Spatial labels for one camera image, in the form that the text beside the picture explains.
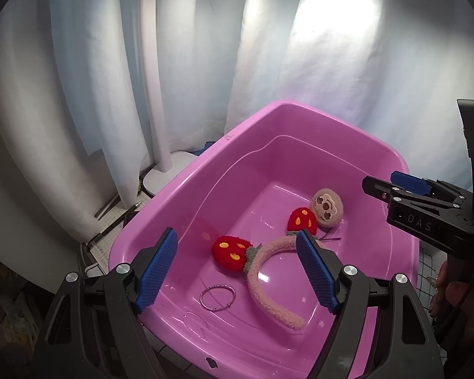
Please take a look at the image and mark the black tweezers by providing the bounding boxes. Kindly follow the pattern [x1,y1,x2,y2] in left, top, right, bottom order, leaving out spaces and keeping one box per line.
[94,194,120,220]

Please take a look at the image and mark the white curtain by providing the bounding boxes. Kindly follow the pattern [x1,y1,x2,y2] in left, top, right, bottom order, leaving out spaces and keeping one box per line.
[0,0,474,246]

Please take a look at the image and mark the pink plastic tub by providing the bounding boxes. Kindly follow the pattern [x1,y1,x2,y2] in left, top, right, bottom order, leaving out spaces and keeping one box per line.
[109,102,420,378]

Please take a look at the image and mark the pink fuzzy strawberry headband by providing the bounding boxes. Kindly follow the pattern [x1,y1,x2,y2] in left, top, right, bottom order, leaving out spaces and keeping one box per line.
[211,207,318,331]

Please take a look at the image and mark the right hand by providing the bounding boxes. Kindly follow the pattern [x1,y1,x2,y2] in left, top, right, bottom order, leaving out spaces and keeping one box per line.
[430,256,474,340]

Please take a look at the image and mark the beige plush sloth clip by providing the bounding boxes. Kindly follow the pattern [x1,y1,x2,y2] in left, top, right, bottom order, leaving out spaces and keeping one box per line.
[311,188,344,228]

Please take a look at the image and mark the thin silver bangle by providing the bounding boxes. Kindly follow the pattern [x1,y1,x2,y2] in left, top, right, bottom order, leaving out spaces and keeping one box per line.
[198,284,236,313]

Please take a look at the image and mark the black pen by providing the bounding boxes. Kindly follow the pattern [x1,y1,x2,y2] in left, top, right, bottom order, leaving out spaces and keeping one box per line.
[86,201,142,248]

